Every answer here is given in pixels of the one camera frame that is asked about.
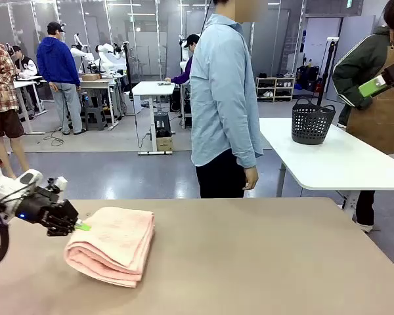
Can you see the white desk with papers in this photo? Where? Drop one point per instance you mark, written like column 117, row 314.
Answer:
column 28, row 98

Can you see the large white table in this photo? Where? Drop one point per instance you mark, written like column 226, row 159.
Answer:
column 331, row 157

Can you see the white shoe rack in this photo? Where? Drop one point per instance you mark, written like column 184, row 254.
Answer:
column 275, row 88

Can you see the black stand with white head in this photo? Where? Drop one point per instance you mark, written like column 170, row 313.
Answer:
column 326, row 69

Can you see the grey desk with frame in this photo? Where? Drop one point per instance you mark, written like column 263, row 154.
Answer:
column 100, row 95

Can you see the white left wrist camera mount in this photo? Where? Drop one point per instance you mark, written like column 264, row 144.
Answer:
column 56, row 185

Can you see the cardboard box on floor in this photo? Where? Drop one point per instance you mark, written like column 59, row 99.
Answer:
column 165, row 143

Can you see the person in purple top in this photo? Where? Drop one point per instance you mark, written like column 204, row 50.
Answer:
column 184, row 70

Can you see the person in varsity jacket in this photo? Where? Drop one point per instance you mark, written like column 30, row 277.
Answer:
column 26, row 64

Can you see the person in blue hoodie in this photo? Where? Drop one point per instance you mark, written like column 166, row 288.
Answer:
column 60, row 72

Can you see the person in light blue shirt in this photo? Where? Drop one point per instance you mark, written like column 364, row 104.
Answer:
column 223, row 98

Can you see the black bags pile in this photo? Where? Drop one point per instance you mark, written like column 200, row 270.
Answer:
column 308, row 78

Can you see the slim white background robot arm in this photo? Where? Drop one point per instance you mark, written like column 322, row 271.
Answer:
column 82, row 54

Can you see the person in brown apron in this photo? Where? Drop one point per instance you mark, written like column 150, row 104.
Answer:
column 371, row 92

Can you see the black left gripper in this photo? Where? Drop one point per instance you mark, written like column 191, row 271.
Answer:
column 36, row 208

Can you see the black perforated laundry basket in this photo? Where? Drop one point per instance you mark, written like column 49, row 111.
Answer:
column 312, row 123

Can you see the small white standing desk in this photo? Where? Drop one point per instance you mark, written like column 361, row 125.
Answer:
column 152, row 89

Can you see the grey step stool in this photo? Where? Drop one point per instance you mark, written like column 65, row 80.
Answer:
column 94, row 117

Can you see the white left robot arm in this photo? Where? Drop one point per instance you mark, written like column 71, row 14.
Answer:
column 6, row 193

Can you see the person's right hand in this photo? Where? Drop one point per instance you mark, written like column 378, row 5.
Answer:
column 251, row 178

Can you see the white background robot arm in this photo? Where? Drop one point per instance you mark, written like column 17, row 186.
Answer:
column 108, row 57

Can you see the flat cardboard box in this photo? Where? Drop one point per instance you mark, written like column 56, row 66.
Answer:
column 91, row 77

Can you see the person's right forearm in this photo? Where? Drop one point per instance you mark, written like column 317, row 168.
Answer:
column 249, row 151

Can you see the person in plaid shirt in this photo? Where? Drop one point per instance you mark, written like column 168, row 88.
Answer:
column 1, row 98

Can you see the black tripod pole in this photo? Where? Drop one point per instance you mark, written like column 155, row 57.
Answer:
column 128, row 65

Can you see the pink towel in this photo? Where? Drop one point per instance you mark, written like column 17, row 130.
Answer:
column 113, row 244

